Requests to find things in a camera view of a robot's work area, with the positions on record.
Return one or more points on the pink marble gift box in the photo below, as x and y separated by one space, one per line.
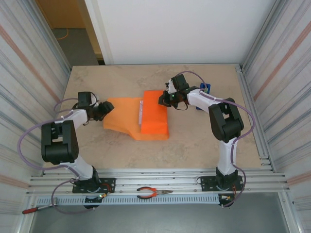
140 114

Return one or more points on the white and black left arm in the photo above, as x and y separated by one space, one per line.
58 145

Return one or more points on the blue tape dispenser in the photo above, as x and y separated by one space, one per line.
202 86

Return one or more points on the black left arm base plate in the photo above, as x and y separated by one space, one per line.
109 182

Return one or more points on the white door frame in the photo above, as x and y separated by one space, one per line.
97 36

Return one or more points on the aluminium side rail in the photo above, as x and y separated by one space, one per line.
252 136

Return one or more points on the aluminium rail frame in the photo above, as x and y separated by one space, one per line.
158 178

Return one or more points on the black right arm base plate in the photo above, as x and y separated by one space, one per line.
206 184

